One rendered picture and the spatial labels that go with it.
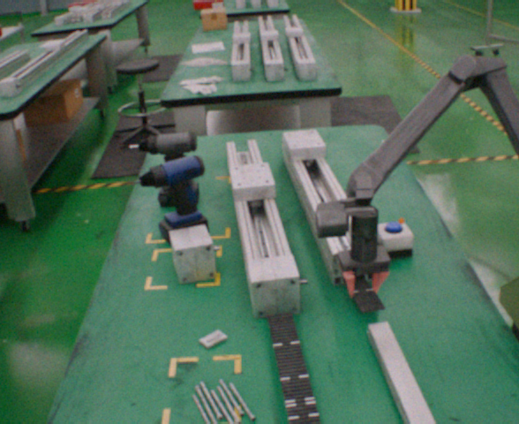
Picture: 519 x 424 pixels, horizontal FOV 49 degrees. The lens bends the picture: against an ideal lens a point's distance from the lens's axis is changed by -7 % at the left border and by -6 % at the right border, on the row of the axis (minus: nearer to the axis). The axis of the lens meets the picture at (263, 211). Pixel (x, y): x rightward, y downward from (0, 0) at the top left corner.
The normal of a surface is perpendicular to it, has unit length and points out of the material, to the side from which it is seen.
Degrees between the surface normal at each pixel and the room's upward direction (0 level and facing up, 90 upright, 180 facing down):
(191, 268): 90
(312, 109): 90
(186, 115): 90
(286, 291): 90
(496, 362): 0
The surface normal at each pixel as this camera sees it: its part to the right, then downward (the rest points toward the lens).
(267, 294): 0.11, 0.43
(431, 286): -0.07, -0.89
